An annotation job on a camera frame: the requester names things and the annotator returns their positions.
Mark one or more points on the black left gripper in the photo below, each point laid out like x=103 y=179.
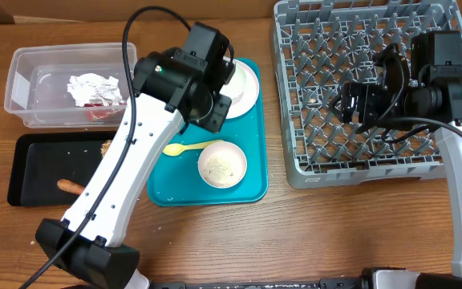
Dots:
x=216 y=120

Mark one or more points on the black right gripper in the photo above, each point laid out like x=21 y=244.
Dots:
x=366 y=94

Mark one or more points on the brown food piece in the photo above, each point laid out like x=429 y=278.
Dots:
x=105 y=147

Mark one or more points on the red foil wrapper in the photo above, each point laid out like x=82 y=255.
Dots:
x=100 y=113

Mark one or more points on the foil sheet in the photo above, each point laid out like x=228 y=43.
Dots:
x=92 y=89

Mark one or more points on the white small bowl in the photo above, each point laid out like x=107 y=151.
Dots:
x=235 y=88

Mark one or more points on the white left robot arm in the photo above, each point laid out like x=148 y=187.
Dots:
x=168 y=91

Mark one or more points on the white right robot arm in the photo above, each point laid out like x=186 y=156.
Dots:
x=423 y=92

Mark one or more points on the grey dishwasher rack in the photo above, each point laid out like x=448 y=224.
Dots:
x=341 y=63

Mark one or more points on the white round plate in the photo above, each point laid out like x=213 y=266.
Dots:
x=251 y=93

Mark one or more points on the yellow plastic spoon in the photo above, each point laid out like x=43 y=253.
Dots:
x=177 y=149

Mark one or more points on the clear plastic bin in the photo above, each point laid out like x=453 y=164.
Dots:
x=36 y=86

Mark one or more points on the black tray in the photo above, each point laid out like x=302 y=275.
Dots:
x=41 y=160

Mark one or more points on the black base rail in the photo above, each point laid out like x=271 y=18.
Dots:
x=326 y=283

